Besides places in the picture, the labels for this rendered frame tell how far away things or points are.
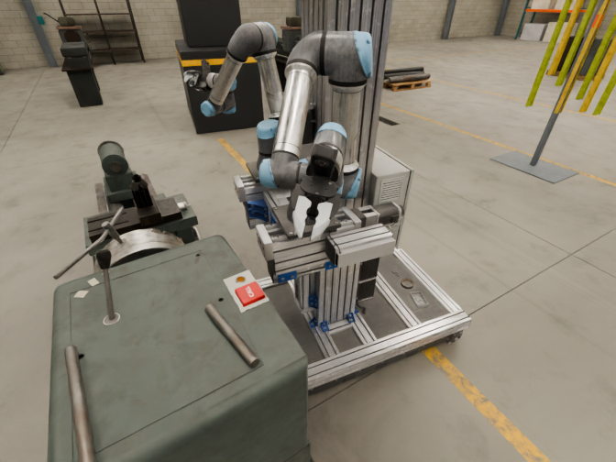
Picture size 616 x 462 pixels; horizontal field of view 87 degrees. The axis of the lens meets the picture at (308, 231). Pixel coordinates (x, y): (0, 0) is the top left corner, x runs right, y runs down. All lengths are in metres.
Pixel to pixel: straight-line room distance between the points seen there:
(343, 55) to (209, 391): 0.89
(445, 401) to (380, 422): 0.41
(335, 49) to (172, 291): 0.79
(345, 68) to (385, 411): 1.76
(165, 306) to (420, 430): 1.60
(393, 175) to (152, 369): 1.21
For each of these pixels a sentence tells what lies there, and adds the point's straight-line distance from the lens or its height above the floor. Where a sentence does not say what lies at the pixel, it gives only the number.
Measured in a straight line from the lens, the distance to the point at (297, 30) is 7.74.
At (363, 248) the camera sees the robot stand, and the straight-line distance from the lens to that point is 1.30.
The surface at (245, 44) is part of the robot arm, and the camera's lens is 1.62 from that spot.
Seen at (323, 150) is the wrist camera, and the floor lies 1.66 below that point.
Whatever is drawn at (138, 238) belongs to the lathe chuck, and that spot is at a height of 1.24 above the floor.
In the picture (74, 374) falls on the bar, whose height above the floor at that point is 1.28.
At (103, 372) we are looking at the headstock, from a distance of 0.84.
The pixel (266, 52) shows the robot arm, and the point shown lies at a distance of 1.70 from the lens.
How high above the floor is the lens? 1.88
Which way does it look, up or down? 36 degrees down
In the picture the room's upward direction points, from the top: straight up
